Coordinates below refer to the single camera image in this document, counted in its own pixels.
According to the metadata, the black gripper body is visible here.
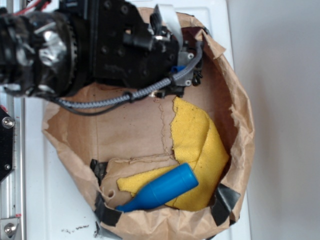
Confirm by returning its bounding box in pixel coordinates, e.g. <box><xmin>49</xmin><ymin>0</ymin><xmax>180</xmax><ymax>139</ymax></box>
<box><xmin>88</xmin><ymin>0</ymin><xmax>202</xmax><ymax>98</ymax></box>

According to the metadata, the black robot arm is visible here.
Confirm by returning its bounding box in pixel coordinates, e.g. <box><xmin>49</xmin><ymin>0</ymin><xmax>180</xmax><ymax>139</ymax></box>
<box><xmin>0</xmin><ymin>0</ymin><xmax>202</xmax><ymax>99</ymax></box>

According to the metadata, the brown paper bag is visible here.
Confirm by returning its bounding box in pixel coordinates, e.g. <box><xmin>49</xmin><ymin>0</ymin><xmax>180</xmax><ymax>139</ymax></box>
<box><xmin>42</xmin><ymin>12</ymin><xmax>255</xmax><ymax>240</ymax></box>

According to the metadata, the yellow cloth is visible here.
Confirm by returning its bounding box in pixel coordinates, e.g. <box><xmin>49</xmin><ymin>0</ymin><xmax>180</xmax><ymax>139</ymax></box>
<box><xmin>116</xmin><ymin>97</ymin><xmax>229</xmax><ymax>211</ymax></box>

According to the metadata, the blue plastic bottle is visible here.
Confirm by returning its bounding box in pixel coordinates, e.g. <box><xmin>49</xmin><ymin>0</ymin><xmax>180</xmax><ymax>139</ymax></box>
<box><xmin>115</xmin><ymin>163</ymin><xmax>199</xmax><ymax>213</ymax></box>

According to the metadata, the white plastic tray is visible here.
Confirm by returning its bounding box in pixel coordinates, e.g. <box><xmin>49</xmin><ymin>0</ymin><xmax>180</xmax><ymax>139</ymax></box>
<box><xmin>24</xmin><ymin>0</ymin><xmax>252</xmax><ymax>240</ymax></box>

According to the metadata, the white ribbon cable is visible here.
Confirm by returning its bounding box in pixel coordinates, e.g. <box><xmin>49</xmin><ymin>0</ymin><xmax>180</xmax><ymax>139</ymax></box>
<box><xmin>152</xmin><ymin>3</ymin><xmax>185</xmax><ymax>48</ymax></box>

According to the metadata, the grey braided cable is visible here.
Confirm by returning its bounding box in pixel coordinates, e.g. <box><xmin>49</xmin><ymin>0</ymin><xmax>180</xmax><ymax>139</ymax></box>
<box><xmin>53</xmin><ymin>41</ymin><xmax>203</xmax><ymax>110</ymax></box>

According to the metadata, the black mounting bracket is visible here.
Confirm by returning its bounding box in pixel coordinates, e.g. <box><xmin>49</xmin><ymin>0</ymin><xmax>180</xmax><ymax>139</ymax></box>
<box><xmin>0</xmin><ymin>104</ymin><xmax>15</xmax><ymax>183</ymax></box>

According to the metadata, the aluminium frame rail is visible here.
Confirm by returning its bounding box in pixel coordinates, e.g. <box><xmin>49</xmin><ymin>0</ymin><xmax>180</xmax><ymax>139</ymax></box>
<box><xmin>0</xmin><ymin>92</ymin><xmax>26</xmax><ymax>240</ymax></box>

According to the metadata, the silver corner bracket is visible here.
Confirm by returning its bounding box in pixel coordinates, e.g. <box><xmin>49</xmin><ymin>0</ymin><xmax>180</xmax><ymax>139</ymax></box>
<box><xmin>0</xmin><ymin>217</ymin><xmax>22</xmax><ymax>240</ymax></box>

